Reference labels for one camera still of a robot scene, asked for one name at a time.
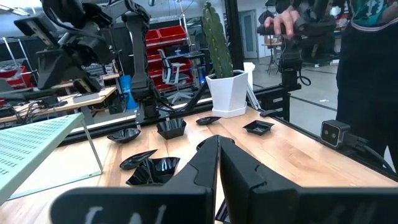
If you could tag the person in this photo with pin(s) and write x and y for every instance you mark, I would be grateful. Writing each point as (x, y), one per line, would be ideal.
(367, 77)

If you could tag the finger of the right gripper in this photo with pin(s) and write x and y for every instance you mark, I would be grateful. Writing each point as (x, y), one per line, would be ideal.
(88, 79)
(54, 73)

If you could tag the black wavy square bowl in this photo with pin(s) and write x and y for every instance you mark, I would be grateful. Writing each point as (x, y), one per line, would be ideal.
(124, 135)

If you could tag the white plant pot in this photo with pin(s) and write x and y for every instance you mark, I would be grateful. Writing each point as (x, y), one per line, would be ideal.
(230, 93)

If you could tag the silver aluminium bar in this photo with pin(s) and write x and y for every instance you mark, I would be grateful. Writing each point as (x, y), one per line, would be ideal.
(253, 98)

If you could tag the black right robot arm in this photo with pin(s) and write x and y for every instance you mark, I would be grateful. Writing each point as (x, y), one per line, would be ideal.
(140, 62)

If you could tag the grey table-level camera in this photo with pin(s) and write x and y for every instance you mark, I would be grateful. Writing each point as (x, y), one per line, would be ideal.
(332, 133)

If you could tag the green perforated metal shelf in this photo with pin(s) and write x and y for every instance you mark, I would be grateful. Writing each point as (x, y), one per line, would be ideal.
(31, 140)

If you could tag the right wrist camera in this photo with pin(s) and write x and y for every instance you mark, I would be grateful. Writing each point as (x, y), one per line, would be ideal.
(34, 29)

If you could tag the black teardrop plate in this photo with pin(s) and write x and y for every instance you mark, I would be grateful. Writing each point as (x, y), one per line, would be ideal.
(207, 120)
(136, 159)

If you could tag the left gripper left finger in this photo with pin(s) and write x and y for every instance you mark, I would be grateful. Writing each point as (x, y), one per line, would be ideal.
(140, 205)

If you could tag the wooden desk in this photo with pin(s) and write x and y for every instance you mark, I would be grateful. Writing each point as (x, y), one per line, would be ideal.
(93, 95)

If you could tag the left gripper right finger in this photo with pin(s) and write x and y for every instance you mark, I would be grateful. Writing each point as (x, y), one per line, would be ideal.
(311, 205)

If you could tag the grey office chair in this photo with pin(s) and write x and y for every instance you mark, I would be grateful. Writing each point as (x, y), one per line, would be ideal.
(172, 74)

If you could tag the white cylinder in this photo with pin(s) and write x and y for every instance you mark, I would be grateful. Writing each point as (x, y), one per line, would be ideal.
(249, 71)

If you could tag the green cactus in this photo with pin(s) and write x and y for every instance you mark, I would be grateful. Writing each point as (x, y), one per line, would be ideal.
(217, 40)

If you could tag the black square plate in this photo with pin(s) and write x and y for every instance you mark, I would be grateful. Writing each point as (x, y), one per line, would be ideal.
(258, 127)

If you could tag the blue cylinder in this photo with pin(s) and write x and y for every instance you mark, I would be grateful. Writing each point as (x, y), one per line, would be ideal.
(127, 90)

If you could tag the rack with red bins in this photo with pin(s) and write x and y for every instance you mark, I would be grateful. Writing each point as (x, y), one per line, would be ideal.
(171, 32)

